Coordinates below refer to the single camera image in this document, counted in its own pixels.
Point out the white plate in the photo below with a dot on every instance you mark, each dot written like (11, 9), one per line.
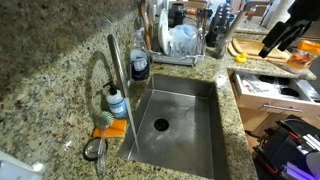
(163, 31)

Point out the clear plastic container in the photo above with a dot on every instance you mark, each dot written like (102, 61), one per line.
(184, 38)

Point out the white soap dispenser blue label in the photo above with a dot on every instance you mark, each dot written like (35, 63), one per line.
(116, 101)

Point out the chrome kitchen faucet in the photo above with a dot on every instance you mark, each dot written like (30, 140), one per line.
(117, 63)

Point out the long wooden utensil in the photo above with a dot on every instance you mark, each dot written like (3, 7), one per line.
(231, 28)

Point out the yellow rubber duck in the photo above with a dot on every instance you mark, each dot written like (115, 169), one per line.
(241, 58)

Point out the clear spray bottle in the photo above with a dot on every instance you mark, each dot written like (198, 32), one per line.
(139, 50)

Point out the white plastic object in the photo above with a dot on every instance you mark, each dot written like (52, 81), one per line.
(16, 168)

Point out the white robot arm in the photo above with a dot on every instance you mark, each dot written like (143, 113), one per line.
(314, 165)

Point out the stainless steel sink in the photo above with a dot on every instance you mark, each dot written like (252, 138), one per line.
(180, 126)

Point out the open wooden drawer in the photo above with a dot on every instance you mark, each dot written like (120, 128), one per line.
(276, 100)

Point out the orange sponge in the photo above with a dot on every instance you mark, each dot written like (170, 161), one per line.
(117, 128)

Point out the black kettle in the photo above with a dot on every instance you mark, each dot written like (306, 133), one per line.
(176, 15)

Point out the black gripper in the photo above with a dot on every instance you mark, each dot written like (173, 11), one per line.
(306, 10)

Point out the black knife block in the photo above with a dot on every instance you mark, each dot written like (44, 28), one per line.
(218, 31)

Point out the orange black clamp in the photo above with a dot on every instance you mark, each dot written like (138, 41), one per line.
(270, 166)

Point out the large wooden cutting board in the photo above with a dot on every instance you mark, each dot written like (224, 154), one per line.
(233, 53)

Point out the round metal sink stopper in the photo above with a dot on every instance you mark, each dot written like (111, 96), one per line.
(90, 150)

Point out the metal cutlery in rack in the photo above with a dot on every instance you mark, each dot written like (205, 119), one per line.
(201, 30)

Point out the wooden spoon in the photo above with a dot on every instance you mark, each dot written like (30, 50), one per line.
(145, 20)

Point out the small wooden cutting board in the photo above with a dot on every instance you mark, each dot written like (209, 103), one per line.
(256, 46)

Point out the clear plastic cutlery packets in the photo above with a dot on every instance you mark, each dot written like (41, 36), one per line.
(253, 85)

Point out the grey dish rack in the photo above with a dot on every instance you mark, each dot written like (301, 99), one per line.
(176, 58)

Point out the orange lid plastic jar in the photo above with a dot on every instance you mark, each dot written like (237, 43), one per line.
(301, 58)

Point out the silver aluminium rail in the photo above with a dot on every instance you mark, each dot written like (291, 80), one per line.
(311, 141)

